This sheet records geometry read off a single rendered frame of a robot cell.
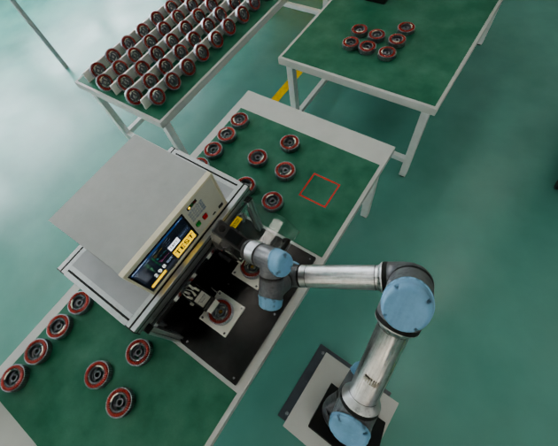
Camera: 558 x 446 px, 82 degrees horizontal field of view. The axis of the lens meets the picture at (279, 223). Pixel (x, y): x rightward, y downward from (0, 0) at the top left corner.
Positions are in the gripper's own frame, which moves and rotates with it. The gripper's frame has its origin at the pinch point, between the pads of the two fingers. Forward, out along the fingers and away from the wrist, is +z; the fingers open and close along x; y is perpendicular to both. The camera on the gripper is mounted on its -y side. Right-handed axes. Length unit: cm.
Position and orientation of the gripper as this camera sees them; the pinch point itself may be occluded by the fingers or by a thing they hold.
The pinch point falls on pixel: (213, 232)
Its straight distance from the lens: 116.7
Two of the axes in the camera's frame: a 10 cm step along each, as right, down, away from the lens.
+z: -7.0, -2.1, 6.8
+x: 5.5, -7.8, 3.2
